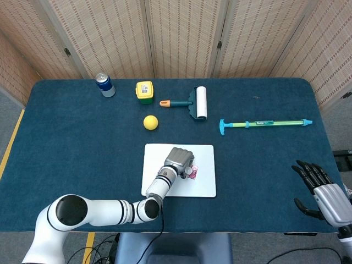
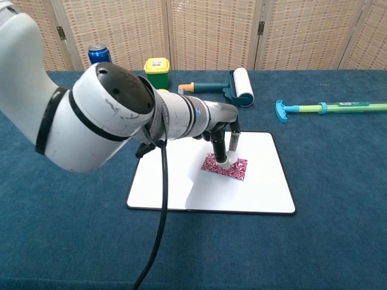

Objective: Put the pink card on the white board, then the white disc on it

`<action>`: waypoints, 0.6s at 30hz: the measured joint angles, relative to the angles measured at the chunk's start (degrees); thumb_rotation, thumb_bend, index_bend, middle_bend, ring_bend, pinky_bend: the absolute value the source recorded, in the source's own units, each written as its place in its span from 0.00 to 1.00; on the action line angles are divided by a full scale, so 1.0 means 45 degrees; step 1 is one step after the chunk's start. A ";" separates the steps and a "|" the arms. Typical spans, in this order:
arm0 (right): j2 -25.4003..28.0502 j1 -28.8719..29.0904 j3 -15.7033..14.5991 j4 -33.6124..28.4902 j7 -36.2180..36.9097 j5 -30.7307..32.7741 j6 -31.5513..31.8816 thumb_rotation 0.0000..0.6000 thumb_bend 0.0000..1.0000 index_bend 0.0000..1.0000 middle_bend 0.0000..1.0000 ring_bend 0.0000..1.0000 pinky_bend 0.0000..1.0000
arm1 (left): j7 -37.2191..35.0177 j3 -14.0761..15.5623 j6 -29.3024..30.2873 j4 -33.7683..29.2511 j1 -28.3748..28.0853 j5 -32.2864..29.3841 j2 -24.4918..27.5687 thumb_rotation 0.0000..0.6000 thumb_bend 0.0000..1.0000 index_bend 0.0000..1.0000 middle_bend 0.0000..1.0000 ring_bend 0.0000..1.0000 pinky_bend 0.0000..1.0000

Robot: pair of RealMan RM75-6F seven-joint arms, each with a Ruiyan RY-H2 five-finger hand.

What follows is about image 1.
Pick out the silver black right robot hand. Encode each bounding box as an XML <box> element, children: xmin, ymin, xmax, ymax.
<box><xmin>291</xmin><ymin>159</ymin><xmax>352</xmax><ymax>228</ymax></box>

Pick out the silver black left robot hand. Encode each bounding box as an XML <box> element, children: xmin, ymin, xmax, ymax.
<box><xmin>163</xmin><ymin>146</ymin><xmax>196</xmax><ymax>180</ymax></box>

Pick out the pink patterned packet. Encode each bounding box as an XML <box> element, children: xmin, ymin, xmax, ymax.
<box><xmin>188</xmin><ymin>164</ymin><xmax>199</xmax><ymax>181</ymax></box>

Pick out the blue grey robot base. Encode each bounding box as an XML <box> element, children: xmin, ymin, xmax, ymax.
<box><xmin>114</xmin><ymin>232</ymin><xmax>234</xmax><ymax>264</ymax></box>

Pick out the white rectangular board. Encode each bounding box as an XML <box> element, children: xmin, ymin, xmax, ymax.
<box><xmin>141</xmin><ymin>143</ymin><xmax>217</xmax><ymax>198</ymax></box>

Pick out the black box on floor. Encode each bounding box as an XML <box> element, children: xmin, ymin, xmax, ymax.
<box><xmin>332</xmin><ymin>150</ymin><xmax>352</xmax><ymax>172</ymax></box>

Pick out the yellow foam ball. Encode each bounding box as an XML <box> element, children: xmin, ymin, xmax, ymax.
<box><xmin>143</xmin><ymin>115</ymin><xmax>160</xmax><ymax>130</ymax></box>

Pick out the green lint roller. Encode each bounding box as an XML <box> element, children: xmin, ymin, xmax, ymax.
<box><xmin>159</xmin><ymin>86</ymin><xmax>208</xmax><ymax>123</ymax></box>

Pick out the yellow green lidded box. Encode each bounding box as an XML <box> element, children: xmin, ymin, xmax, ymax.
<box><xmin>135</xmin><ymin>80</ymin><xmax>155</xmax><ymax>106</ymax></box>

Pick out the blue green toy water pump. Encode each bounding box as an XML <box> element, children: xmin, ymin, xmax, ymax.
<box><xmin>219</xmin><ymin>118</ymin><xmax>314</xmax><ymax>136</ymax></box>

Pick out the blue soda can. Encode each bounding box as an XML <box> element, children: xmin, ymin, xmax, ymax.
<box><xmin>95</xmin><ymin>72</ymin><xmax>117</xmax><ymax>98</ymax></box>

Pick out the dark blue felt tablecloth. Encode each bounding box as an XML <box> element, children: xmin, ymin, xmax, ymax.
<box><xmin>0</xmin><ymin>78</ymin><xmax>352</xmax><ymax>234</ymax></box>

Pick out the woven bamboo screen panel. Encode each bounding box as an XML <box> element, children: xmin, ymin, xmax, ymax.
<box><xmin>271</xmin><ymin>0</ymin><xmax>352</xmax><ymax>111</ymax></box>
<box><xmin>41</xmin><ymin>0</ymin><xmax>153</xmax><ymax>80</ymax></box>
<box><xmin>145</xmin><ymin>0</ymin><xmax>229</xmax><ymax>79</ymax></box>
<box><xmin>0</xmin><ymin>0</ymin><xmax>42</xmax><ymax>105</ymax></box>
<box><xmin>211</xmin><ymin>0</ymin><xmax>314</xmax><ymax>79</ymax></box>

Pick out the thin black floor cable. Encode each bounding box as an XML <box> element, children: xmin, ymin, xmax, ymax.
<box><xmin>271</xmin><ymin>246</ymin><xmax>344</xmax><ymax>264</ymax></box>

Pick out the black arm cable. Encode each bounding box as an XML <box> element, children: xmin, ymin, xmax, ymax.
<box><xmin>137</xmin><ymin>205</ymin><xmax>165</xmax><ymax>264</ymax></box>

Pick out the black floor cable bundle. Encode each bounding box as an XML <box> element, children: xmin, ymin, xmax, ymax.
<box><xmin>67</xmin><ymin>233</ymin><xmax>122</xmax><ymax>264</ymax></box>

